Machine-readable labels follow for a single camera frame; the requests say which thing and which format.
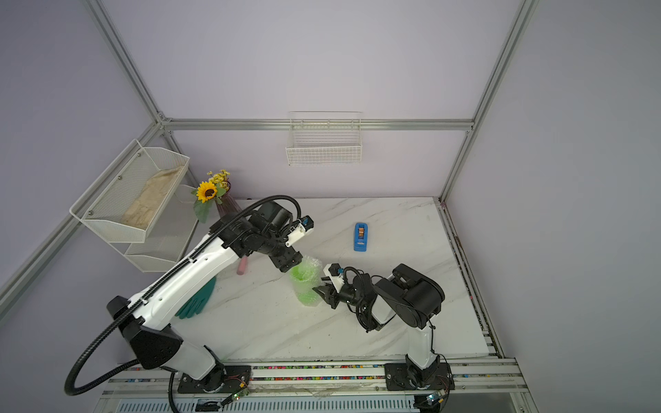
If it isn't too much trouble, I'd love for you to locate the clear bubble wrap sheet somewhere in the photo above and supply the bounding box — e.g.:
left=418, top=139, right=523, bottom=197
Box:
left=287, top=254, right=325, bottom=308

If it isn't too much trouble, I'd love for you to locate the green plastic wine glass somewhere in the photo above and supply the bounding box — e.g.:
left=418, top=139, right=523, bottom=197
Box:
left=290, top=260, right=320, bottom=305

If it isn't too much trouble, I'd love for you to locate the blue tape dispenser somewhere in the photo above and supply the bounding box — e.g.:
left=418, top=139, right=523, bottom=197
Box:
left=354, top=223, right=368, bottom=252

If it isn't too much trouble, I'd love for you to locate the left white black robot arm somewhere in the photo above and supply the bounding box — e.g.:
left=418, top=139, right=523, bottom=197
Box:
left=108, top=200, right=314, bottom=381

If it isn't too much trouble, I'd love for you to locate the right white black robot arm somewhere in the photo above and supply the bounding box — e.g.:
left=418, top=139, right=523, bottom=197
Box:
left=313, top=263, right=445, bottom=374

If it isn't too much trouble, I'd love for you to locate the dark ribbed glass vase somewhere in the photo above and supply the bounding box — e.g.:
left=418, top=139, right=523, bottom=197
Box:
left=216, top=182, right=241, bottom=218

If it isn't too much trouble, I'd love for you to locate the sunflower bouquet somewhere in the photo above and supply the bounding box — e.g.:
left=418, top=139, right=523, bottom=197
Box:
left=191, top=170, right=231, bottom=224

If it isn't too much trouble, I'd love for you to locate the white mesh lower shelf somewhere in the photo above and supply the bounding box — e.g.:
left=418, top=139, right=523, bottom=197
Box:
left=123, top=185, right=198, bottom=273

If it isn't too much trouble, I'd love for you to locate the white mesh shelf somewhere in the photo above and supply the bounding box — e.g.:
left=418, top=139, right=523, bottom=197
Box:
left=123, top=185, right=198, bottom=273
left=70, top=140, right=189, bottom=244

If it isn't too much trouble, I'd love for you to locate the teal green object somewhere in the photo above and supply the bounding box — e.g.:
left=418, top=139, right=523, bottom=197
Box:
left=176, top=277, right=217, bottom=319

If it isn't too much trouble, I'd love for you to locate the beige folded cloth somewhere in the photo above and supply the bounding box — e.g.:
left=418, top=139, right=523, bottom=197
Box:
left=120, top=167, right=182, bottom=230

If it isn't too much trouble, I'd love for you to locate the white mesh upper shelf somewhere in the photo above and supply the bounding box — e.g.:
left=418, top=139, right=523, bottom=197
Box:
left=70, top=140, right=189, bottom=244

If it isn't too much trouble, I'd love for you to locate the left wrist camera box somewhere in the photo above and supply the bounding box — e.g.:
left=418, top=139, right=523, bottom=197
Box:
left=283, top=215, right=314, bottom=247

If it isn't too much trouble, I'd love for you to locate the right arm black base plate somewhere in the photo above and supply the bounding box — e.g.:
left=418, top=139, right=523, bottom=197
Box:
left=384, top=354, right=455, bottom=391

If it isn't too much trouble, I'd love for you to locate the perforated grey cable tray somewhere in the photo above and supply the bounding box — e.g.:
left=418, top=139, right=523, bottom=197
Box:
left=114, top=396, right=420, bottom=413

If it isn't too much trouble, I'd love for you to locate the white wire wall basket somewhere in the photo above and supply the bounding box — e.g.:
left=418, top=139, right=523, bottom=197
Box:
left=286, top=111, right=363, bottom=166

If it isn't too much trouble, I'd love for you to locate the black corrugated cable hose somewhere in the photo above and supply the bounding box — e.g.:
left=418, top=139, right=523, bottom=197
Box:
left=64, top=194, right=303, bottom=413

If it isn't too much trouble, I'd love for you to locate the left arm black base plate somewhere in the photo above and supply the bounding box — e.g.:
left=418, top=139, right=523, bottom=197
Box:
left=177, top=346, right=252, bottom=395

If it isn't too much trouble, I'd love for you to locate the aluminium front rail frame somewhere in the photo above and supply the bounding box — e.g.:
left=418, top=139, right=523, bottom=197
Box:
left=102, top=358, right=529, bottom=399

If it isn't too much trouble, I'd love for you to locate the aluminium cage frame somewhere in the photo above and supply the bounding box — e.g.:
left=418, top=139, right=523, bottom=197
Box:
left=1, top=1, right=538, bottom=323

